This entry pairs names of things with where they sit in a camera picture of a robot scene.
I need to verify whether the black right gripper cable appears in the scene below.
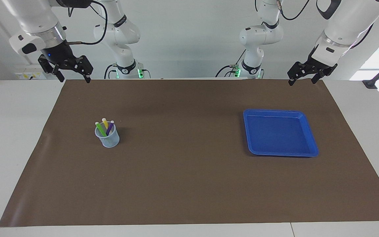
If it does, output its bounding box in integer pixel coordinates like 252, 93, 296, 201
66, 0, 108, 45

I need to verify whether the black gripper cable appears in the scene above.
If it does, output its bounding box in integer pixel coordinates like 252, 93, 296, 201
66, 0, 108, 45
255, 0, 374, 49

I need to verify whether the blue plastic tray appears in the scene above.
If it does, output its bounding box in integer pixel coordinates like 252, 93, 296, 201
243, 109, 319, 157

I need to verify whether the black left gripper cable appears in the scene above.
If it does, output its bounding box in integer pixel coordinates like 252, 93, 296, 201
255, 0, 374, 49

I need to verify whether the green marker pen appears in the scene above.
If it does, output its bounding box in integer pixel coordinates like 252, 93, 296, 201
95, 122, 107, 137

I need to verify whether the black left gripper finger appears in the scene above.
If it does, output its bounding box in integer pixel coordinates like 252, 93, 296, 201
311, 64, 338, 84
287, 62, 308, 86

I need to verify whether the white wall power outlet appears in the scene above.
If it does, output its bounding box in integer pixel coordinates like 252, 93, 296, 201
14, 64, 47, 80

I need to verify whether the black left arm base cable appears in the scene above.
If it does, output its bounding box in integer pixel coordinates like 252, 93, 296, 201
215, 49, 246, 78

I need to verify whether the black right arm base cable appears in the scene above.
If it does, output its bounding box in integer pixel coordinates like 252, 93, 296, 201
104, 64, 117, 79

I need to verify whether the brown paper table mat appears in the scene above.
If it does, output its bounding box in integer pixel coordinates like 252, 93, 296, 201
0, 78, 379, 227

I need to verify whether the translucent plastic cup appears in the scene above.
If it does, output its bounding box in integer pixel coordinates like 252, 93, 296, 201
94, 124, 120, 148

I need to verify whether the black arm base cable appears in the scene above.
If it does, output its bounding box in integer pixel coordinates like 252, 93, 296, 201
104, 64, 117, 79
215, 49, 246, 78

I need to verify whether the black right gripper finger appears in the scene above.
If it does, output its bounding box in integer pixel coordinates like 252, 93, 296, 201
75, 55, 94, 83
38, 55, 65, 83

